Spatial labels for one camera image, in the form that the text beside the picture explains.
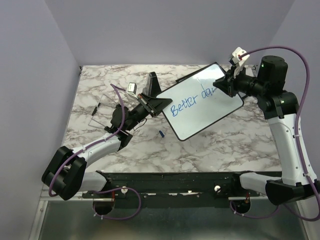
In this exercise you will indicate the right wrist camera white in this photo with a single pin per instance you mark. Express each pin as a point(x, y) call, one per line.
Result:
point(238, 59)

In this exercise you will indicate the whiteboard with black frame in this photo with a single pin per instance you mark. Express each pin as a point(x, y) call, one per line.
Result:
point(197, 104)

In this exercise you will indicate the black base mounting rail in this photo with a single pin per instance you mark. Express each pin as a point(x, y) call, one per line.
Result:
point(171, 190)

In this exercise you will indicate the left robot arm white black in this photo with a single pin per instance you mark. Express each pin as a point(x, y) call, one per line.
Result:
point(66, 173)

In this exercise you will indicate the black metronome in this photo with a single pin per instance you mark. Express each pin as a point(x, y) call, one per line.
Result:
point(151, 85)

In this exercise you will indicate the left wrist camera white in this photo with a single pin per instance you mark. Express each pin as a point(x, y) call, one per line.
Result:
point(131, 90)

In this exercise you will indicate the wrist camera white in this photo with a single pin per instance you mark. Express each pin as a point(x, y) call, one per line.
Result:
point(131, 90)
point(238, 59)

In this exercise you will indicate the black grey chessboard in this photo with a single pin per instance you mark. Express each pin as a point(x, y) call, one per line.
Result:
point(182, 79)

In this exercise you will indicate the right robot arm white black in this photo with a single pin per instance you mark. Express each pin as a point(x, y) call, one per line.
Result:
point(298, 180)

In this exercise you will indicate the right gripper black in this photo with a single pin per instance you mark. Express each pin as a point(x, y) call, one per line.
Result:
point(228, 83)

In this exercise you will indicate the wire whiteboard stand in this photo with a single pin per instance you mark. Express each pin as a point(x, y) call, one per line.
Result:
point(102, 113)

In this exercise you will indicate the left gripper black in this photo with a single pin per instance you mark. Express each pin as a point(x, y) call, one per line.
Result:
point(155, 105)

